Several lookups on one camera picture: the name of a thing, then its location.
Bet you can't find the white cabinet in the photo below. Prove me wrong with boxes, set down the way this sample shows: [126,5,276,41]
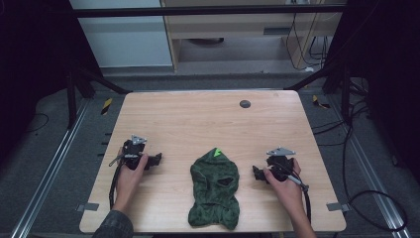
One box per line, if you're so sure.
[68,0,174,68]

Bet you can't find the black curtain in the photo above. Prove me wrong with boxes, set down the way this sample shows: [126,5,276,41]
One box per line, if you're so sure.
[323,0,420,186]
[0,0,103,167]

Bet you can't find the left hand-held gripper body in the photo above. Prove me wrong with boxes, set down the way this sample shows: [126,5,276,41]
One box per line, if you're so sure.
[109,133,149,172]

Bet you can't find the yellow black striped tape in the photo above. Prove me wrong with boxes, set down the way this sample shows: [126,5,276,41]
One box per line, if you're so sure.
[100,97,114,116]
[312,94,331,110]

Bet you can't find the person's left hand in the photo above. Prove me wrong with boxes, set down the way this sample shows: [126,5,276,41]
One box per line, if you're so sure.
[112,153,150,212]

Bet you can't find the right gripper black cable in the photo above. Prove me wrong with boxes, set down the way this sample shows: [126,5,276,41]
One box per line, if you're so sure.
[298,184,313,223]

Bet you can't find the black floor cable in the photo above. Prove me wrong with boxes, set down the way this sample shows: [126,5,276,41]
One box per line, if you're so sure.
[310,98,409,233]

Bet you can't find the person's right hand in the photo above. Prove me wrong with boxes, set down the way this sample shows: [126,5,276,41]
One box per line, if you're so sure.
[262,158,304,213]

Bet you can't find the grey metal table bracket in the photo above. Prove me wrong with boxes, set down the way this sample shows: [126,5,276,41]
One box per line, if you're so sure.
[75,202,100,212]
[326,201,351,213]

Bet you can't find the light wooden desk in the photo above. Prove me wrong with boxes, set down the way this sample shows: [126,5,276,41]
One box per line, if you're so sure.
[159,0,348,72]

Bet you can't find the hanging black cables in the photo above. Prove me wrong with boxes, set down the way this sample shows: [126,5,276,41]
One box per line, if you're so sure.
[285,12,333,71]

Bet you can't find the green knitted balaclava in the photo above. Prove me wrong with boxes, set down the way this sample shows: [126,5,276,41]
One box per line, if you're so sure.
[188,147,241,231]

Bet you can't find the black metal frame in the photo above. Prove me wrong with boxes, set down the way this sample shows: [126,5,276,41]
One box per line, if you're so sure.
[63,3,353,131]

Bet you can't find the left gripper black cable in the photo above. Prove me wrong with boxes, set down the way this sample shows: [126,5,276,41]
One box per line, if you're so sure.
[108,162,125,210]

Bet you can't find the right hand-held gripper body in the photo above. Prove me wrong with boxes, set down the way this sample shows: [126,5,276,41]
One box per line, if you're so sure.
[265,147,310,192]

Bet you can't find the aluminium floor rail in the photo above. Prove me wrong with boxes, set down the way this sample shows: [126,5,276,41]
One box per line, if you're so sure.
[9,98,92,238]
[325,93,414,238]

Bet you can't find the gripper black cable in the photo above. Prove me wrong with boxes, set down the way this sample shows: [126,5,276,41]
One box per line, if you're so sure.
[298,184,313,223]
[108,162,125,210]

